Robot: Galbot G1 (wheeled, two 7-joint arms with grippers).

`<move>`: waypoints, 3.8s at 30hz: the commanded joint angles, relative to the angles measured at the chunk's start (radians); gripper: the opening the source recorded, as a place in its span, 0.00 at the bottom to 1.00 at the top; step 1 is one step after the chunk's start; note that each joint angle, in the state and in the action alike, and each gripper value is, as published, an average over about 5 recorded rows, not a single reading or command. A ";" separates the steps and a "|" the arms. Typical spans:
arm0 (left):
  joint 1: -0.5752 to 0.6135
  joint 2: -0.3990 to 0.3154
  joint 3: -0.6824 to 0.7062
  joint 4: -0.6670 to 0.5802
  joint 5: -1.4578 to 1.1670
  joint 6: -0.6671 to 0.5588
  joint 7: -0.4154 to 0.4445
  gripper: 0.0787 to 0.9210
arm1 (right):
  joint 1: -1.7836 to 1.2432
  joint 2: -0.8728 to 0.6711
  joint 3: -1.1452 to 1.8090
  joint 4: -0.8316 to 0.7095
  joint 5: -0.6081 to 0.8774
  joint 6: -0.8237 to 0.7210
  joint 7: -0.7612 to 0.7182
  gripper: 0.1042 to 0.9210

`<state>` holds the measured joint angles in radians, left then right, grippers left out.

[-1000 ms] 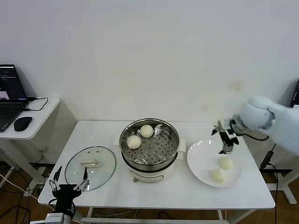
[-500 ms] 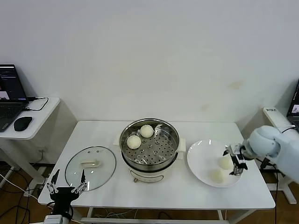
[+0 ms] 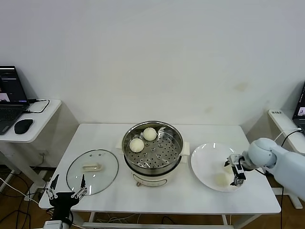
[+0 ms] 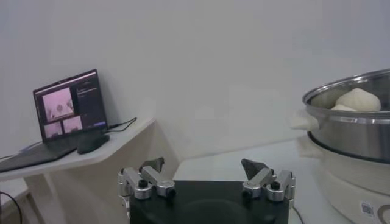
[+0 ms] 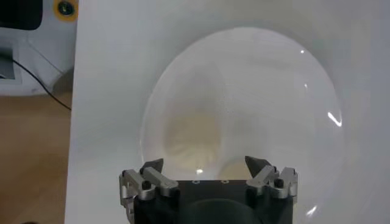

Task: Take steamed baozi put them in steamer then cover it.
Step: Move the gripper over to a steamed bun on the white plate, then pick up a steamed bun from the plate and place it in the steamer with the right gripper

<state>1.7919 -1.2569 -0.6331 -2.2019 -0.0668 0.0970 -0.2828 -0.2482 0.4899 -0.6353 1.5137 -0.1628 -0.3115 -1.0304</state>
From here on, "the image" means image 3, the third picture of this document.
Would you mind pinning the white side desk with label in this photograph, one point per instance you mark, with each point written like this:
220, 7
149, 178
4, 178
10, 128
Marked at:
283, 124

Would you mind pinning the white side desk with mouse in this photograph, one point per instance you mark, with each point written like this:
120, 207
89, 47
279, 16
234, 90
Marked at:
45, 124

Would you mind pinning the black laptop with pink windows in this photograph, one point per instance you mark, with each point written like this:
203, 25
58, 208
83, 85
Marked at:
9, 114

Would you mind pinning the white wall socket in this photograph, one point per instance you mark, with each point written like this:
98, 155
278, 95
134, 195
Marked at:
44, 152

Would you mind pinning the white round plate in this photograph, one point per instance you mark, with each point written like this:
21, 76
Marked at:
202, 162

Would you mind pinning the cream electric pot base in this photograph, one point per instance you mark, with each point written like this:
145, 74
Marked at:
152, 180

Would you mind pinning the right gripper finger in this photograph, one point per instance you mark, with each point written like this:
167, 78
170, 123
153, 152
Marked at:
226, 163
238, 176

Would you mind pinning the white table frame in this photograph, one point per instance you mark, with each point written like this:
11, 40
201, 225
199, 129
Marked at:
155, 224

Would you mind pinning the black laptop with dark screen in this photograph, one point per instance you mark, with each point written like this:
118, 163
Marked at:
300, 107

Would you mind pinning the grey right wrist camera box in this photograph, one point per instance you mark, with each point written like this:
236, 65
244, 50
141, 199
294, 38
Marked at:
234, 159

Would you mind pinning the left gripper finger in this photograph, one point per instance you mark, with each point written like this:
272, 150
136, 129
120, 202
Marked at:
82, 184
53, 187

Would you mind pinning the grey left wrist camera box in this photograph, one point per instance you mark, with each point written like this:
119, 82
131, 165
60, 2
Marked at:
53, 225

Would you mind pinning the white labelled box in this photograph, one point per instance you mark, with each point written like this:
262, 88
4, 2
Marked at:
276, 112

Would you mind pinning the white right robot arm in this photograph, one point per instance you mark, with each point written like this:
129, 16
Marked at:
286, 162

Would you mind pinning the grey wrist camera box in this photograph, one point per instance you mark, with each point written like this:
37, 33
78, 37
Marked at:
53, 225
234, 159

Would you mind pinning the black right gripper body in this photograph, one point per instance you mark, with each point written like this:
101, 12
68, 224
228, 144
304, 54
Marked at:
246, 164

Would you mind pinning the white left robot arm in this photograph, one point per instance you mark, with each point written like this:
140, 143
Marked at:
67, 219

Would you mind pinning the black computer mouse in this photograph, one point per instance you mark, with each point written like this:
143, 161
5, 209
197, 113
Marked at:
23, 126

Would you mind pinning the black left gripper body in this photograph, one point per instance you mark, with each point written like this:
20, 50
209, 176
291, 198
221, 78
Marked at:
62, 202

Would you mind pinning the stainless steel steamer basket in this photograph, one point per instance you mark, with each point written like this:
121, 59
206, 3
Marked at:
166, 152

